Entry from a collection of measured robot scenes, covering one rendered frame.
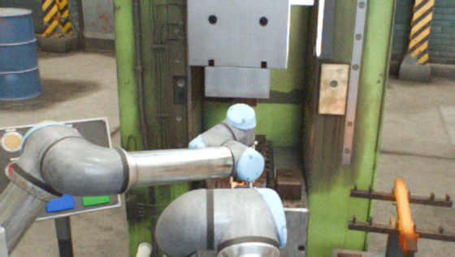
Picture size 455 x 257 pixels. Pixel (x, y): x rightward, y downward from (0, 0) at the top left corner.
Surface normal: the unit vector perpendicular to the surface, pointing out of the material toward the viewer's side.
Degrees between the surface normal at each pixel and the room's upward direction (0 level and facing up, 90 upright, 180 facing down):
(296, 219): 90
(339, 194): 90
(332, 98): 90
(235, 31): 90
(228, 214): 55
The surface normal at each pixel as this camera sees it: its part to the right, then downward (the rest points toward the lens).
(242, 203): 0.09, -0.61
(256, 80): 0.00, 0.37
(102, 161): 0.40, -0.41
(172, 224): -0.60, -0.07
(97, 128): 0.39, -0.16
